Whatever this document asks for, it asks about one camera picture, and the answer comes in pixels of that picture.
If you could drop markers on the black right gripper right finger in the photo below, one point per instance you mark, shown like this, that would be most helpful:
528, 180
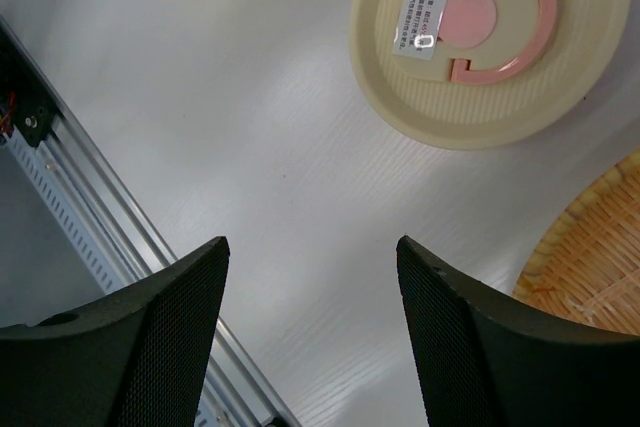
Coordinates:
486, 359

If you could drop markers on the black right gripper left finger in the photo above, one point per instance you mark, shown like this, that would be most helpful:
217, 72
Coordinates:
136, 357

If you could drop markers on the cream lid pink handle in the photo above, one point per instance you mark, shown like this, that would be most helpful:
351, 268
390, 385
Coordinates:
476, 74

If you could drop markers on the woven boat-shaped basket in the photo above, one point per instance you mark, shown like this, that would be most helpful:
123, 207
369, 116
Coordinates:
586, 267

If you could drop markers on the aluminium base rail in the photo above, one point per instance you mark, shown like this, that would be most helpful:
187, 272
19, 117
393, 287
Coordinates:
109, 232

